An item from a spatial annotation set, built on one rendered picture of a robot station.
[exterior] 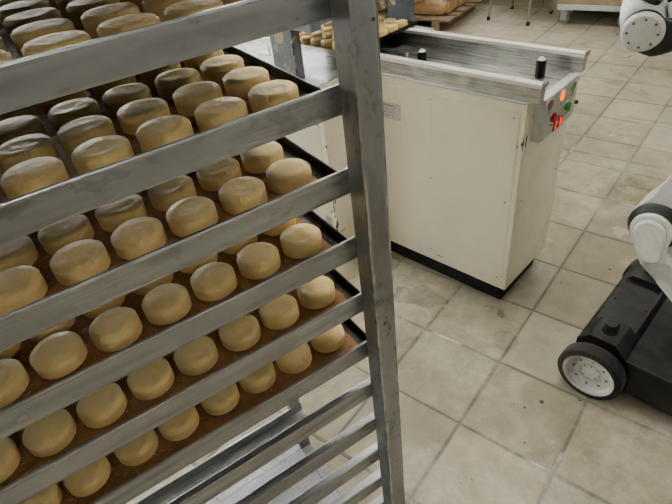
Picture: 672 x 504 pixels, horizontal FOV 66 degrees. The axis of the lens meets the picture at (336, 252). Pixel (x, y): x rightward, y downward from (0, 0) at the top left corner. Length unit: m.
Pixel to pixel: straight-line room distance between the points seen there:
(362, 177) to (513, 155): 1.29
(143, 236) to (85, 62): 0.18
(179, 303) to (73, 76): 0.26
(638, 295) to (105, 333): 1.78
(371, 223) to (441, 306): 1.61
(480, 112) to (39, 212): 1.51
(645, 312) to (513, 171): 0.64
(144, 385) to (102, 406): 0.05
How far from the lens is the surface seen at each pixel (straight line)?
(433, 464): 1.74
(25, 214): 0.46
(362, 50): 0.49
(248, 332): 0.65
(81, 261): 0.53
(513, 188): 1.85
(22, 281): 0.54
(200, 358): 0.64
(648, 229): 1.71
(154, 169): 0.46
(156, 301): 0.59
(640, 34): 1.25
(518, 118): 1.74
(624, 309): 2.00
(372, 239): 0.58
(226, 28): 0.45
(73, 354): 0.58
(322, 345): 0.74
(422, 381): 1.91
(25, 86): 0.43
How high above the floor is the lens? 1.52
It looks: 38 degrees down
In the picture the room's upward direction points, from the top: 8 degrees counter-clockwise
